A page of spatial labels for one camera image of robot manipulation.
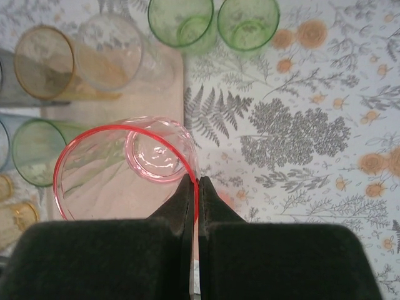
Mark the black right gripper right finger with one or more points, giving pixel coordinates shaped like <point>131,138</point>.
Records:
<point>281,265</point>

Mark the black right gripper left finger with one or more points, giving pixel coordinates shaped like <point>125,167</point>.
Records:
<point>93,259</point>

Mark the pink plastic glass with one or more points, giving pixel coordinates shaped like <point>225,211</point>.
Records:
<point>156,157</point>

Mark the tall green plastic glass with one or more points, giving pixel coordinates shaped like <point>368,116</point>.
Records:
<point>34,150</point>
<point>165,25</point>

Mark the blue plastic glass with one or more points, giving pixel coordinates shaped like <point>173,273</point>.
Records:
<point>3,147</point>

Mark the clear plastic glass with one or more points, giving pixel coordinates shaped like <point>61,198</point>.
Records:
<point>150,68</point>

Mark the tall amber plastic glass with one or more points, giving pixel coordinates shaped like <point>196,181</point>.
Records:
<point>43,62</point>

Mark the small green plastic glass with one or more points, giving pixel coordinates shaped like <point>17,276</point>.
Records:
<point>231,28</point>

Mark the pale pink rectangular tray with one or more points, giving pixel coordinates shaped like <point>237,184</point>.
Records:
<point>150,103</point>

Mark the floral printed tablecloth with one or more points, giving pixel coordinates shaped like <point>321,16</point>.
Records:
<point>312,93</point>

